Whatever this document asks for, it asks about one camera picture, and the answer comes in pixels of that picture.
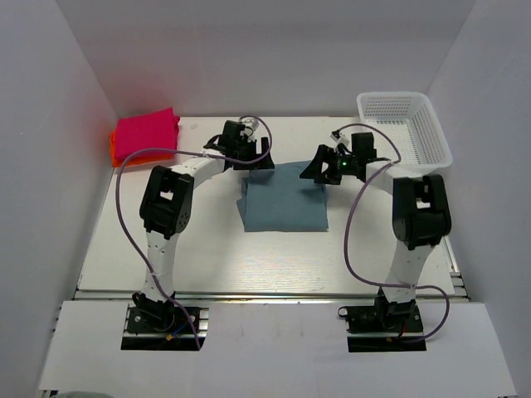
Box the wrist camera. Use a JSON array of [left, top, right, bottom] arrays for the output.
[[330, 130, 350, 151], [238, 117, 259, 142]]

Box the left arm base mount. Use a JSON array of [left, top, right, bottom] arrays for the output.
[[120, 306, 199, 352]]

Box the folded orange t-shirt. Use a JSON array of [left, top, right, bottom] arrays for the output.
[[109, 129, 175, 168]]

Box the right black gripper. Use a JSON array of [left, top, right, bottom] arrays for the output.
[[300, 144, 359, 185]]

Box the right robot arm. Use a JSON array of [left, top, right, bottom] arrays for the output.
[[300, 125, 451, 331]]

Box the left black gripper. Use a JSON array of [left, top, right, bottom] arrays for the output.
[[234, 137, 275, 170]]

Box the aluminium table rail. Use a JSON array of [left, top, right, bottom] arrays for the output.
[[72, 289, 472, 304]]

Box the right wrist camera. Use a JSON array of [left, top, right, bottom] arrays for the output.
[[330, 130, 350, 151]]

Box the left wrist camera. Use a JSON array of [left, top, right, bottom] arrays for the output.
[[238, 117, 259, 142]]

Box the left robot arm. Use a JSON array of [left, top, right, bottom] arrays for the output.
[[139, 116, 275, 331]]

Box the blue-grey t-shirt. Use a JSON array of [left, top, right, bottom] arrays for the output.
[[236, 161, 329, 232]]

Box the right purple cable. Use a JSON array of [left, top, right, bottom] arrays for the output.
[[334, 123, 451, 343]]

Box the white plastic basket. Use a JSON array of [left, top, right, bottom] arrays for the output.
[[357, 91, 453, 173]]

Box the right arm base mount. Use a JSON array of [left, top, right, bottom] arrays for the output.
[[337, 301, 426, 353]]

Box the folded pink t-shirt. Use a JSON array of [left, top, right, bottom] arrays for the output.
[[111, 108, 180, 161]]

